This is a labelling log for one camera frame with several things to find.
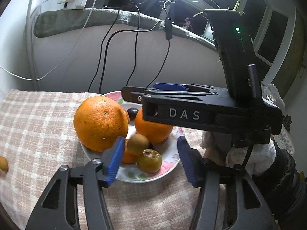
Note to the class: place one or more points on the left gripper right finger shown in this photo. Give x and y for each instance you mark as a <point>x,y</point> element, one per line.
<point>245,207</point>

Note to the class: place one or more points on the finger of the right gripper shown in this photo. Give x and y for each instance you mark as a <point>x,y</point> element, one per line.
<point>134,94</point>

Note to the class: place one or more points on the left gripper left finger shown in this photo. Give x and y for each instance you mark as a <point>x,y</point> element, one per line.
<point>57,207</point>

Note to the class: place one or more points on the dark plum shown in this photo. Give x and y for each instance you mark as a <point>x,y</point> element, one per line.
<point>132,113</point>

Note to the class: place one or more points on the smooth round orange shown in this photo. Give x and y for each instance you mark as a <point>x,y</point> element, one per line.
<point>154,132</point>

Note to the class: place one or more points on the large rough orange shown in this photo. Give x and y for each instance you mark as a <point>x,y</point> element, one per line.
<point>98,121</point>

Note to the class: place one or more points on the brown longan fruit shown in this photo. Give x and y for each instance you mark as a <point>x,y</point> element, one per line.
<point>137,143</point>
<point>3,164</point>

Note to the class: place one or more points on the green-brown kiwi-like fruit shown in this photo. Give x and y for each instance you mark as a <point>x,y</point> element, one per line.
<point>150,161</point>

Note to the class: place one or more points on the black jacket forearm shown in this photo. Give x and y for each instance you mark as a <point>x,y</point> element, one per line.
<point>284,191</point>

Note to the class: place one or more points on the floral white plate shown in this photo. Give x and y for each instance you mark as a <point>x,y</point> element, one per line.
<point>168,150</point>

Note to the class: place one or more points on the beige plaid cloth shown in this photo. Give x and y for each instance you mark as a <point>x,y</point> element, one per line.
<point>37,137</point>

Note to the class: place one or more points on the green potted plant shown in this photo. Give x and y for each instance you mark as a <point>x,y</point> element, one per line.
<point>223,22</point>

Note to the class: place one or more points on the grey-green towel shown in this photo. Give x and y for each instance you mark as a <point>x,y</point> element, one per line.
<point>59,21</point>

